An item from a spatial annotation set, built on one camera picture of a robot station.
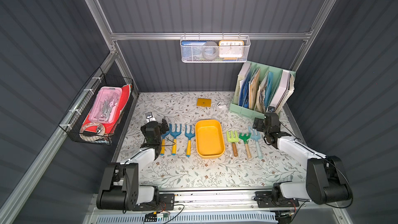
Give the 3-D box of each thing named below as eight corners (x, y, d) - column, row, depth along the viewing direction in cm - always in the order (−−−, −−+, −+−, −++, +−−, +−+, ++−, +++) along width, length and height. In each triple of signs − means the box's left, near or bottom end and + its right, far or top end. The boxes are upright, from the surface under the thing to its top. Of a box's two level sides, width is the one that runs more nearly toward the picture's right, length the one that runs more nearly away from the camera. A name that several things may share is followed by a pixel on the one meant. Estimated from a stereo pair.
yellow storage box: (194, 160, 89) (194, 156, 84) (195, 124, 105) (195, 119, 100) (224, 160, 89) (225, 156, 84) (221, 124, 105) (222, 119, 100)
